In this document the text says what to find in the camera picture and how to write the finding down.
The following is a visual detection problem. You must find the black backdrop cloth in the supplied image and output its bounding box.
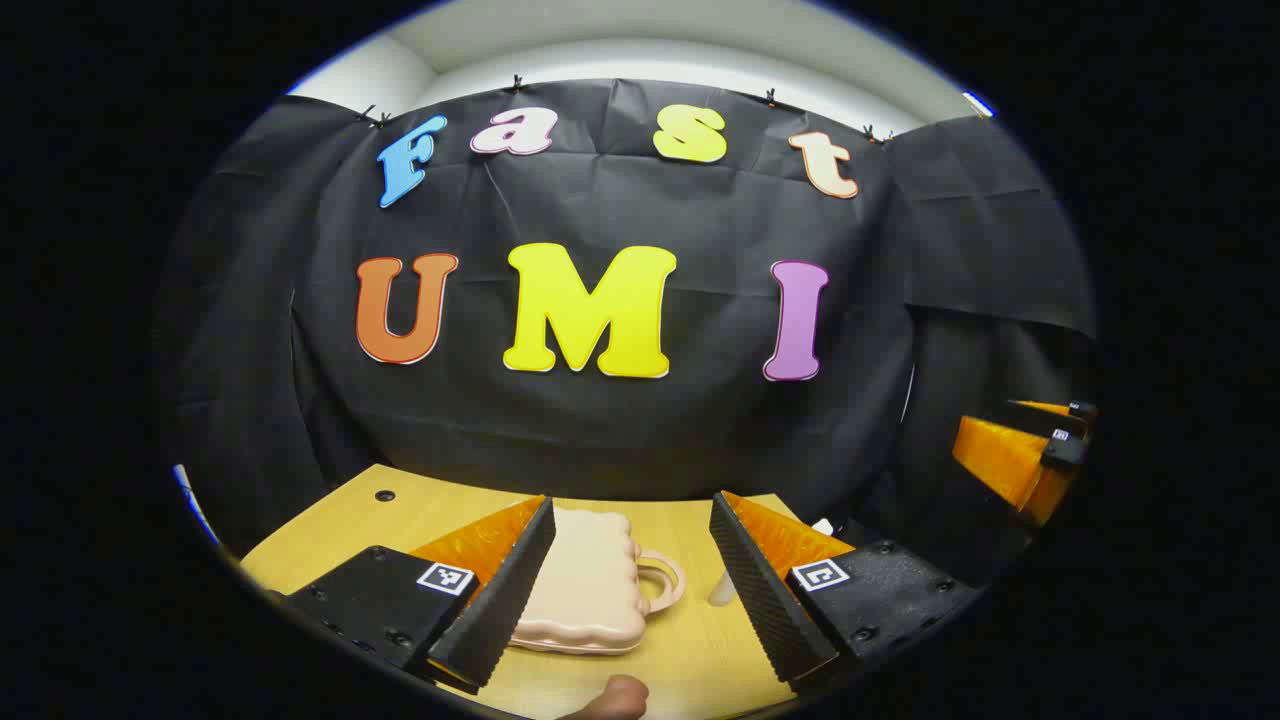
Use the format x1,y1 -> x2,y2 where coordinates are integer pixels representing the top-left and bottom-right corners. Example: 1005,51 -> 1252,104
150,78 -> 1099,586

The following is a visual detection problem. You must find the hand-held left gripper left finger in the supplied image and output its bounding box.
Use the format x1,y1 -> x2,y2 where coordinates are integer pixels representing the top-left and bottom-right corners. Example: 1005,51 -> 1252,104
290,496 -> 557,691

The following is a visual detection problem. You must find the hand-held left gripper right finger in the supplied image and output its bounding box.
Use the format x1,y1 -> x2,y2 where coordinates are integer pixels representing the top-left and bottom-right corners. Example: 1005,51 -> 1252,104
708,491 -> 979,693

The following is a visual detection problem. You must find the pink suitcase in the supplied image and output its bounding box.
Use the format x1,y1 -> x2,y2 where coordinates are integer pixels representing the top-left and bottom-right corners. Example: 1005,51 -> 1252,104
505,507 -> 687,656

